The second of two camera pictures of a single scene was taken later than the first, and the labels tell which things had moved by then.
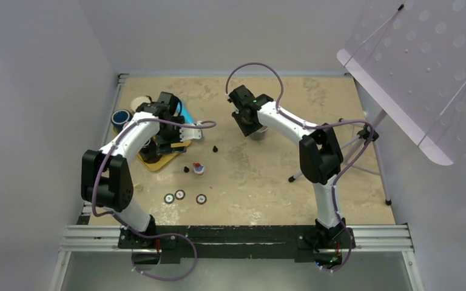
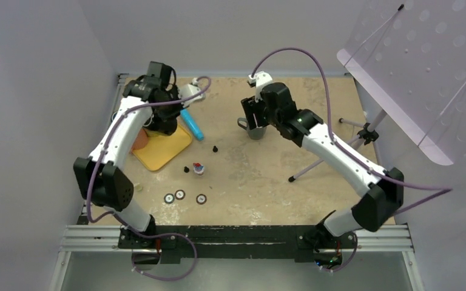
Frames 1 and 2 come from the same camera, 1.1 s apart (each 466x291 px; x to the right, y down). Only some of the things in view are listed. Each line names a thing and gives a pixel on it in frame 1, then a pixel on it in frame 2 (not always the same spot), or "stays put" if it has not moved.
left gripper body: x=166 y=137 → x=165 y=111
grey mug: x=259 y=134 stays put
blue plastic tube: x=189 y=117 stays put
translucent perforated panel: x=428 y=62 stays put
